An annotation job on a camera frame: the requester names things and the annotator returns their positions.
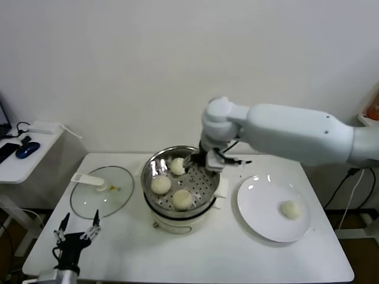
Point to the white electric cooker base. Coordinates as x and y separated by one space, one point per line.
174 226

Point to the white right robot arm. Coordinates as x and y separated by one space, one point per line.
296 133

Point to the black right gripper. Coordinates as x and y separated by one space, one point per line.
200 158

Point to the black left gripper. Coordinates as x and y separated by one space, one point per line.
71 247

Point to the white steamed baozi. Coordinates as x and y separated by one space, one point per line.
177 166
182 199
160 185
291 209

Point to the white round plate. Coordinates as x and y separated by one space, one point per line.
257 207

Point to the stainless steel steamer basket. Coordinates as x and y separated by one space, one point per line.
204 189

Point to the white side table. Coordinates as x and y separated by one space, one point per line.
355 232
29 165

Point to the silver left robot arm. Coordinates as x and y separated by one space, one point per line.
57 277

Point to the orange bag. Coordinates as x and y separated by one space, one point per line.
373 109

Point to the small black dongle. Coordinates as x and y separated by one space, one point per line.
25 140

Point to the white rectangular box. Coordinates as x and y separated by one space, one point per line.
43 127

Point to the black laptop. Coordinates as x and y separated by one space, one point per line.
3 130

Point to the blue computer mouse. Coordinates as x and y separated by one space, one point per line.
26 150

